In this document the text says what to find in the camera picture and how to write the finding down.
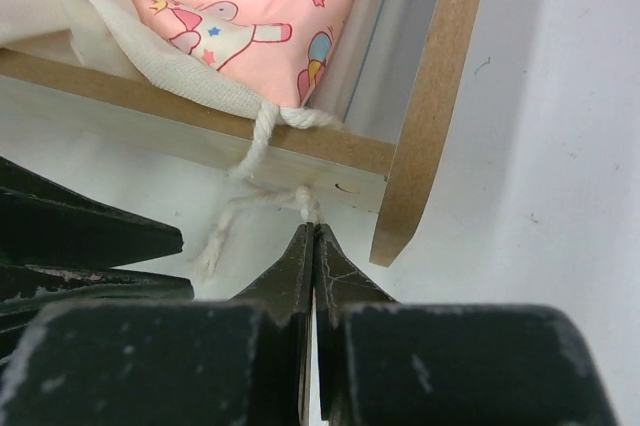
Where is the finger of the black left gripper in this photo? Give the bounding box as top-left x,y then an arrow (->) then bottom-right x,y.
1,265 -> 194,334
1,158 -> 183,270

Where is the pink unicorn print mattress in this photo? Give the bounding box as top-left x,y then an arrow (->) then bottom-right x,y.
0,0 -> 406,285

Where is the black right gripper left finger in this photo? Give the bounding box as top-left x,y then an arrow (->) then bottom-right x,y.
1,224 -> 315,425

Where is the wooden striped pet bed frame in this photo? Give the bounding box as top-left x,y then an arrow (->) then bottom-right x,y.
1,0 -> 480,266

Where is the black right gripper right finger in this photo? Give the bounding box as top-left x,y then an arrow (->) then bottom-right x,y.
313,225 -> 617,425

